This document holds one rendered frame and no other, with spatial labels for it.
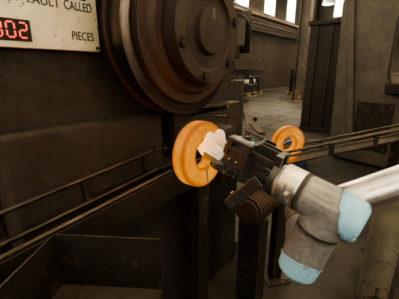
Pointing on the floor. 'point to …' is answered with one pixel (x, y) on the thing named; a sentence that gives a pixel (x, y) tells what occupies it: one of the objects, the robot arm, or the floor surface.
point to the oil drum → (237, 91)
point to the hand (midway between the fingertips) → (199, 145)
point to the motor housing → (253, 243)
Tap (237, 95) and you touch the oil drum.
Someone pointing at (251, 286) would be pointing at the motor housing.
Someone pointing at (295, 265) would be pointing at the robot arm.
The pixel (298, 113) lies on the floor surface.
